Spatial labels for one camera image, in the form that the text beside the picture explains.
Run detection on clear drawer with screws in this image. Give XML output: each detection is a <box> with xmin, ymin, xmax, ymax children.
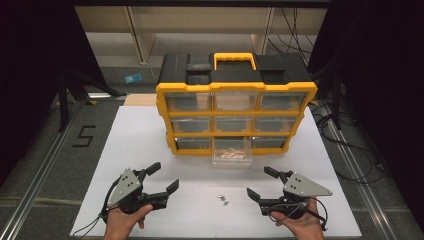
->
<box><xmin>211</xmin><ymin>136</ymin><xmax>254</xmax><ymax>166</ymax></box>

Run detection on black hanging cables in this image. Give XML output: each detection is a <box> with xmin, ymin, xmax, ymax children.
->
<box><xmin>266</xmin><ymin>7</ymin><xmax>316</xmax><ymax>65</ymax></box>

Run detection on yellow black drawer organizer cabinet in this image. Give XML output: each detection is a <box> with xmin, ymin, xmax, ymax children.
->
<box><xmin>155</xmin><ymin>52</ymin><xmax>319</xmax><ymax>157</ymax></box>

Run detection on black metal stand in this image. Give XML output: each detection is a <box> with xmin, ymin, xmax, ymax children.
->
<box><xmin>55</xmin><ymin>68</ymin><xmax>128</xmax><ymax>133</ymax></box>

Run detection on person's right hand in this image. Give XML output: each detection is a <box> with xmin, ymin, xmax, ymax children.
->
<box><xmin>270</xmin><ymin>198</ymin><xmax>326</xmax><ymax>240</ymax></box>

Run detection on black floor cables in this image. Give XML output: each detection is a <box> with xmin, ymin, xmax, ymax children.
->
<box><xmin>309</xmin><ymin>98</ymin><xmax>389</xmax><ymax>185</ymax></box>

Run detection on left hand-held gripper cable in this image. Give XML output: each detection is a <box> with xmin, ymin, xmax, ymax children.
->
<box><xmin>71</xmin><ymin>178</ymin><xmax>122</xmax><ymax>238</ymax></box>

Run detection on small blue card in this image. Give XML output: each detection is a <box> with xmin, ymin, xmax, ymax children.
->
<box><xmin>124</xmin><ymin>72</ymin><xmax>144</xmax><ymax>85</ymax></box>

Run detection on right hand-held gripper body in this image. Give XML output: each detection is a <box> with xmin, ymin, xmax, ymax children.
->
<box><xmin>259</xmin><ymin>171</ymin><xmax>334</xmax><ymax>220</ymax></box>

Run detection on hand-held gripper cable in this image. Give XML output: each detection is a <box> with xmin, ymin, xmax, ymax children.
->
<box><xmin>71</xmin><ymin>178</ymin><xmax>122</xmax><ymax>238</ymax></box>
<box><xmin>267</xmin><ymin>196</ymin><xmax>330</xmax><ymax>232</ymax></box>

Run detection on right hand-held gripper cable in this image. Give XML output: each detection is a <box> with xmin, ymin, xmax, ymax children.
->
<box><xmin>267</xmin><ymin>196</ymin><xmax>330</xmax><ymax>232</ymax></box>

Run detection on clear plastic drawer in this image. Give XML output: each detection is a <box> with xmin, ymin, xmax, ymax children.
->
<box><xmin>165</xmin><ymin>92</ymin><xmax>213</xmax><ymax>112</ymax></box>
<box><xmin>213</xmin><ymin>116</ymin><xmax>256</xmax><ymax>133</ymax></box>
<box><xmin>175</xmin><ymin>137</ymin><xmax>212</xmax><ymax>150</ymax></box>
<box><xmin>255</xmin><ymin>116</ymin><xmax>298</xmax><ymax>133</ymax></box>
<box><xmin>213</xmin><ymin>91</ymin><xmax>260</xmax><ymax>112</ymax></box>
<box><xmin>259</xmin><ymin>92</ymin><xmax>307</xmax><ymax>111</ymax></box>
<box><xmin>252</xmin><ymin>136</ymin><xmax>289</xmax><ymax>150</ymax></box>
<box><xmin>170</xmin><ymin>116</ymin><xmax>212</xmax><ymax>134</ymax></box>

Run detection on white shelf unit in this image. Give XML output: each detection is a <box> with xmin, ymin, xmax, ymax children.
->
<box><xmin>74</xmin><ymin>5</ymin><xmax>328</xmax><ymax>66</ymax></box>

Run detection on pile of brass screws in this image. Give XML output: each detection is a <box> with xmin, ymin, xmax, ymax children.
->
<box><xmin>215</xmin><ymin>149</ymin><xmax>247</xmax><ymax>160</ymax></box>

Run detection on aluminium floor rail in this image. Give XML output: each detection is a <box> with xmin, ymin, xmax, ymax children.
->
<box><xmin>318</xmin><ymin>101</ymin><xmax>399</xmax><ymax>240</ymax></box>
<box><xmin>0</xmin><ymin>99</ymin><xmax>88</xmax><ymax>240</ymax></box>

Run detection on wooden board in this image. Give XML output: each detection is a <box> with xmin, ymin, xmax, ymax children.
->
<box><xmin>123</xmin><ymin>93</ymin><xmax>158</xmax><ymax>107</ymax></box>

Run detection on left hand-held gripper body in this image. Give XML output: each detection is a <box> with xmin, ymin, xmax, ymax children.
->
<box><xmin>106</xmin><ymin>167</ymin><xmax>169</xmax><ymax>215</ymax></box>

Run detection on person's left hand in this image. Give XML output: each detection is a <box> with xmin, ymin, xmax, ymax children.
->
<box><xmin>104</xmin><ymin>203</ymin><xmax>155</xmax><ymax>240</ymax></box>

